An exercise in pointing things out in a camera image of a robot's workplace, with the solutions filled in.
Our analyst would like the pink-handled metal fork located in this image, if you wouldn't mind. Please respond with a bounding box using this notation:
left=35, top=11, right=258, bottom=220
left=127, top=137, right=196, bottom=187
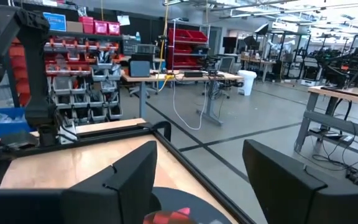
left=142, top=207, right=199, bottom=224

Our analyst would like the red storage bin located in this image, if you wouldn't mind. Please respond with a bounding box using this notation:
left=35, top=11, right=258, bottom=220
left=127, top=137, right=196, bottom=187
left=93, top=19, right=109, bottom=35
left=107, top=21, right=121, bottom=36
left=78, top=16, right=94, bottom=35

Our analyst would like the parts bin rack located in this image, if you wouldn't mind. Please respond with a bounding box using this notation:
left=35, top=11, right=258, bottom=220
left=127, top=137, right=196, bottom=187
left=7, top=30, right=124, bottom=126

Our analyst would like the dark round woven placemat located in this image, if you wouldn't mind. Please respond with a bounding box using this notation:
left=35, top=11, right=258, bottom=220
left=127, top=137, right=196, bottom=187
left=149, top=186, right=233, bottom=224

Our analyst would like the blue sign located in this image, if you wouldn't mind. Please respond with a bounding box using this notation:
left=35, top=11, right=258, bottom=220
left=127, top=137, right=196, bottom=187
left=42, top=12, right=67, bottom=32

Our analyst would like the wooden workbench with grey frame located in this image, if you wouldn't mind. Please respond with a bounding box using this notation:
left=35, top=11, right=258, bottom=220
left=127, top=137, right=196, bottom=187
left=293, top=85, right=358, bottom=154

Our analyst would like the black aluminium table frame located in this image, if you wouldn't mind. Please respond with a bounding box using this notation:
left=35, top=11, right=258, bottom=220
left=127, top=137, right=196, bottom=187
left=0, top=120, right=257, bottom=224

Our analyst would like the grey office chair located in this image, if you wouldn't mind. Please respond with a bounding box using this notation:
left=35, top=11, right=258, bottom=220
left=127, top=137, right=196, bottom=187
left=216, top=55, right=236, bottom=100

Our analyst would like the wooden desk with grey legs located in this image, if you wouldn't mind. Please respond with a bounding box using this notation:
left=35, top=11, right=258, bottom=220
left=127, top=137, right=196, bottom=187
left=121, top=70, right=245, bottom=127

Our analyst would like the white hanging cable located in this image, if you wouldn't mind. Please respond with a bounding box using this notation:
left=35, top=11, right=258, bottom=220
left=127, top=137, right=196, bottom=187
left=172, top=78, right=208, bottom=131

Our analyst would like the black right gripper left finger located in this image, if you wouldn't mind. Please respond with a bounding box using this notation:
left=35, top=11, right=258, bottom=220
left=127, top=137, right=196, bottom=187
left=0, top=140, right=158, bottom=224

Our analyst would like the red bin shelf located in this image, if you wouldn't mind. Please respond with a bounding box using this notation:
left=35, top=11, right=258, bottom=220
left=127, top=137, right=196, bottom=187
left=166, top=27, right=210, bottom=71

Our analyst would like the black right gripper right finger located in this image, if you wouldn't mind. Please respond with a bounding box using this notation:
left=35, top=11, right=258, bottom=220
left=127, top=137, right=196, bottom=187
left=242, top=139, right=358, bottom=224

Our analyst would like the grey-blue box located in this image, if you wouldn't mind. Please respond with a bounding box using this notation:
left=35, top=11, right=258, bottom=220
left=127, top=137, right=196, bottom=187
left=129, top=60, right=152, bottom=78

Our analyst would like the black floor cable tangle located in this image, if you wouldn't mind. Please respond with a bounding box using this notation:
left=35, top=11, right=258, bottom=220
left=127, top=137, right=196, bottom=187
left=293, top=98, right=358, bottom=188

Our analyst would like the yellow hanging cable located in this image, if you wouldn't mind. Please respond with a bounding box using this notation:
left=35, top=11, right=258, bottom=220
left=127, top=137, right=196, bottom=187
left=155, top=0, right=176, bottom=91

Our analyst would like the cardboard box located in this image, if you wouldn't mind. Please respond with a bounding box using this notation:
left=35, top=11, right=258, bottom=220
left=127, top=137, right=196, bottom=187
left=66, top=21, right=84, bottom=34

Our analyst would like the white trash bin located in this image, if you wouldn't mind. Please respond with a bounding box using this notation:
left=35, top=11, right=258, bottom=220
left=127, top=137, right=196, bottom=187
left=237, top=69, right=258, bottom=96

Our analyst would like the blue storage bin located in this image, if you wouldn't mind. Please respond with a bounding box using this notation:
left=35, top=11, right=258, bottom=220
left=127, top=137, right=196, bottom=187
left=0, top=106, right=34, bottom=139

